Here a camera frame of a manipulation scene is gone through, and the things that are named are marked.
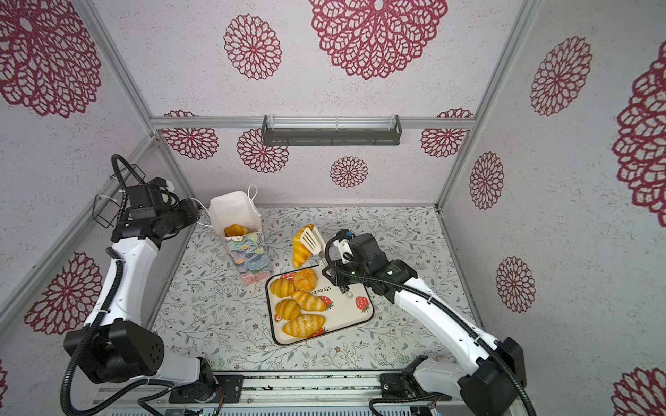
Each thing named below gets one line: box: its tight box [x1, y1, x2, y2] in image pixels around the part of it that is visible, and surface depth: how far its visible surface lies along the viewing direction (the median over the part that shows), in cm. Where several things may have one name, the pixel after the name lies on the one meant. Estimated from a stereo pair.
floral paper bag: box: [208, 190, 273, 286], surface depth 90 cm
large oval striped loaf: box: [281, 313, 327, 338], surface depth 83 cm
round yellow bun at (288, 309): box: [274, 299, 301, 322], surface depth 87 cm
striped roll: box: [291, 290, 327, 312], surface depth 89 cm
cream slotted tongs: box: [300, 227, 329, 267], surface depth 79 cm
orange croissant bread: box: [293, 268, 319, 293], surface depth 94 cm
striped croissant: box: [292, 223, 315, 269], surface depth 81 cm
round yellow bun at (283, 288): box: [269, 278, 296, 299], surface depth 92 cm
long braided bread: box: [224, 223, 249, 238], surface depth 99 cm
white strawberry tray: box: [265, 265, 375, 345], surface depth 90 cm
